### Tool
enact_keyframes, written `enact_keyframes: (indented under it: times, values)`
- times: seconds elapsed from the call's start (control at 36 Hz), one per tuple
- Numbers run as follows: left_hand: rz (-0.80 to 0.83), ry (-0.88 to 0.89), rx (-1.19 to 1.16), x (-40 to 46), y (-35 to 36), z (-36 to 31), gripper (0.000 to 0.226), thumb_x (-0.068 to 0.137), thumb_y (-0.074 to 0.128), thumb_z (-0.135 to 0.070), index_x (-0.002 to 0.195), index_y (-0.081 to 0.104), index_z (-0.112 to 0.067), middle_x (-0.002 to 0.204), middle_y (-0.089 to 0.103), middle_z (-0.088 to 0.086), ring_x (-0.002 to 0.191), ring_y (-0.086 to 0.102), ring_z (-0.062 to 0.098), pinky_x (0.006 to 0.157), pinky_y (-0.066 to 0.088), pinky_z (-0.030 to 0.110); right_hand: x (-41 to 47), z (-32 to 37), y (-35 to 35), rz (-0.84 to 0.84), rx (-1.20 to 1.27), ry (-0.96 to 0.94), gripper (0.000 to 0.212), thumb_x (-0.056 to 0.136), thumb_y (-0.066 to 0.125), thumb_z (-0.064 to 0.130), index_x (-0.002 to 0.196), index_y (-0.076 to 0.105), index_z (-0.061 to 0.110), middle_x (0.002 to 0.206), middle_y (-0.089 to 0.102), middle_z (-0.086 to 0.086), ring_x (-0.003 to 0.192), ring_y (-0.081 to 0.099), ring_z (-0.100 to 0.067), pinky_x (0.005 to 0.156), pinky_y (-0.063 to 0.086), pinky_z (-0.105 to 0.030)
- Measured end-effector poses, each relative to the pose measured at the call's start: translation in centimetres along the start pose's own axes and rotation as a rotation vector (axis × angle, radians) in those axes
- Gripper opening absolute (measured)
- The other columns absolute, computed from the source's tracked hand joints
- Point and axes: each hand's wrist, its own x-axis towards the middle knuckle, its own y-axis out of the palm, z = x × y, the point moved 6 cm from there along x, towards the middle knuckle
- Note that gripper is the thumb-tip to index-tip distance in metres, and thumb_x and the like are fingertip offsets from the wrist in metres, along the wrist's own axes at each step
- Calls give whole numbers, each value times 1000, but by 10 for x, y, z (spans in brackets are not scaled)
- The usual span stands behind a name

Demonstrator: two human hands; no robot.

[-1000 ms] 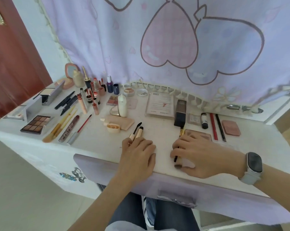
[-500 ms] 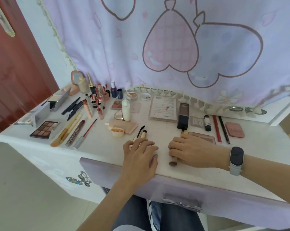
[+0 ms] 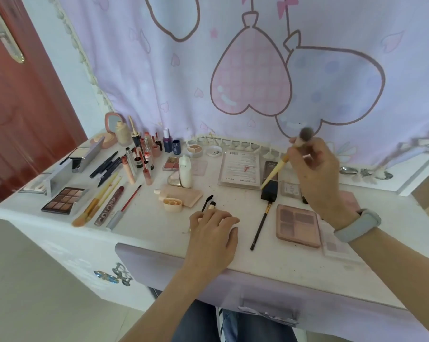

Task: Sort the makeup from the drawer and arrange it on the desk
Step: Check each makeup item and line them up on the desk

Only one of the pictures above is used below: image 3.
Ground pink cushion compact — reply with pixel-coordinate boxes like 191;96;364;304
90;112;127;149

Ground silver square palette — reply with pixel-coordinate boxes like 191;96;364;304
18;158;74;198

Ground lilac cartoon cloth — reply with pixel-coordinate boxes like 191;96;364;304
49;0;429;182

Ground person's blue jeans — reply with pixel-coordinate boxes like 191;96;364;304
171;299;299;342

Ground orange brown eyeshadow palette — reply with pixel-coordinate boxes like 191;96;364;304
41;187;90;216

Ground brown lip gloss wand cap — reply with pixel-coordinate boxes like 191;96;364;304
142;158;154;186

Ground white oval compact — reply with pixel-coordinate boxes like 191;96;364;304
178;154;193;189

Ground dark grey palette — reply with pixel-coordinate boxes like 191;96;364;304
59;137;105;173

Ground person's left hand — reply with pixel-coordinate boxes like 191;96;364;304
184;209;240;278

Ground beige foundation bottle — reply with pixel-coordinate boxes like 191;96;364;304
114;121;134;146

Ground wooden drawer lilac front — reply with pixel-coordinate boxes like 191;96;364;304
115;242;429;342

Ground small red blush palette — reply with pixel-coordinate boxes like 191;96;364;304
163;156;208;177

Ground person's left forearm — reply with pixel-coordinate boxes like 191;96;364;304
120;266;222;342

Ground small clear square compact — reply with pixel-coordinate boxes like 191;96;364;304
280;181;302;199

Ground white smartwatch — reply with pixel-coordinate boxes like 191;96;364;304
334;209;382;243

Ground pink four-pan eyeshadow palette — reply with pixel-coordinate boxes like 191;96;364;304
275;204;323;249

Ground black eyeliner pencils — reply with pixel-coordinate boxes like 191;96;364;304
90;151;119;179

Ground blue cabinet sticker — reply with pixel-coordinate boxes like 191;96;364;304
94;270;119;284

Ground dark foundation box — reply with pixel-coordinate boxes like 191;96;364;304
260;160;280;202

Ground yellow handled makeup brush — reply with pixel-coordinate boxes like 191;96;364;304
71;171;119;228

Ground person's right hand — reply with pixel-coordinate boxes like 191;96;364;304
288;137;361;228

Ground metal cabinet handle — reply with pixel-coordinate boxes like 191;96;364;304
111;262;134;286

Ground paper instruction sheet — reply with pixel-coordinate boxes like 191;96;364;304
218;149;263;191

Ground black foundation bottle cap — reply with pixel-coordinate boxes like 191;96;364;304
128;115;142;147

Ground clear eyeshadow compact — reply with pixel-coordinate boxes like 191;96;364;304
319;217;364;262

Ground brass door handle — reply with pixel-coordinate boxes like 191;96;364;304
0;0;25;65

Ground brown wooden door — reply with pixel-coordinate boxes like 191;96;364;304
0;0;89;212

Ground person's right forearm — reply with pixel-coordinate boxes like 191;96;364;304
348;226;429;342

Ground white table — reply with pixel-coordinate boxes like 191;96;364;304
0;130;429;310

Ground peach foundation tube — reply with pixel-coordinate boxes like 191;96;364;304
163;197;184;213

